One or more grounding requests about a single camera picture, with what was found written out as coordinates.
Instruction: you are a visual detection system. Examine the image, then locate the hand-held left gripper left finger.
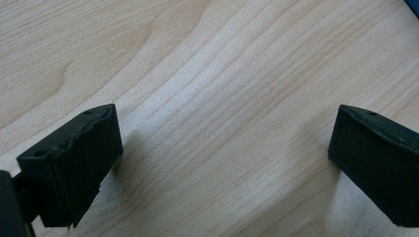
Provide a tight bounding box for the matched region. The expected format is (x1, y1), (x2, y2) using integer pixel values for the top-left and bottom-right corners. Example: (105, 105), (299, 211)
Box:
(16, 104), (124, 229)

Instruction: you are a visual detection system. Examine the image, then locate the blue book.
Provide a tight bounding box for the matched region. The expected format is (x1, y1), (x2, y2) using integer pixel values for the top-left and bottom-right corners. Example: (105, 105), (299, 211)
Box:
(404, 0), (419, 18)

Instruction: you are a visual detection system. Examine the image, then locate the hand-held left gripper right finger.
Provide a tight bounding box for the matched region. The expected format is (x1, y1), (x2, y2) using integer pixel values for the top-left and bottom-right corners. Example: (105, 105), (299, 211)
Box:
(328, 104), (419, 228)

